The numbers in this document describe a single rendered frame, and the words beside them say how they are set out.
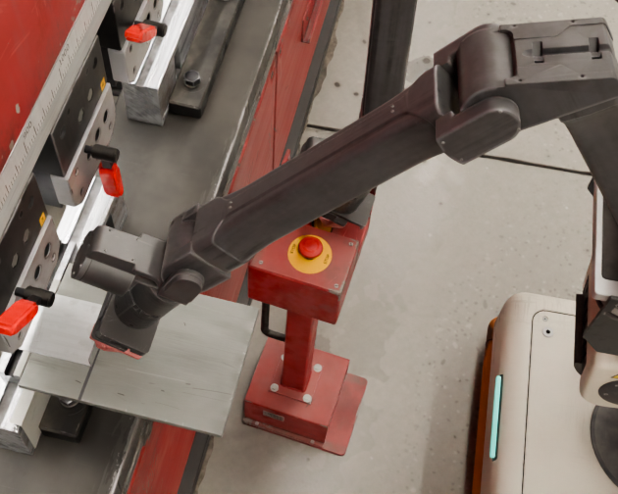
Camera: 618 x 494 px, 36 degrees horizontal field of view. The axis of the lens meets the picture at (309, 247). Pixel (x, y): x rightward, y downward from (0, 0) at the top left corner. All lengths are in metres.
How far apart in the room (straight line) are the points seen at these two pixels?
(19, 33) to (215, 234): 0.27
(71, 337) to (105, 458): 0.18
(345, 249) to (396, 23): 0.44
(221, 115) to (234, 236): 0.65
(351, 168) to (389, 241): 1.62
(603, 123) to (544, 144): 1.91
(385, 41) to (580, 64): 0.53
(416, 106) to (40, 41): 0.39
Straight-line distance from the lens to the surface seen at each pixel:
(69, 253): 1.32
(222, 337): 1.24
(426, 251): 2.49
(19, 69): 0.97
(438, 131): 0.80
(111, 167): 1.19
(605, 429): 2.09
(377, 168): 0.87
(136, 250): 1.04
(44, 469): 1.34
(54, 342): 1.26
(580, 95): 0.80
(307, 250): 1.52
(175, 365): 1.23
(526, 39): 0.83
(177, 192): 1.50
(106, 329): 1.13
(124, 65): 1.27
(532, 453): 2.02
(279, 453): 2.23
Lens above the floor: 2.13
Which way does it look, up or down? 60 degrees down
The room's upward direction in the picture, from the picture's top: 6 degrees clockwise
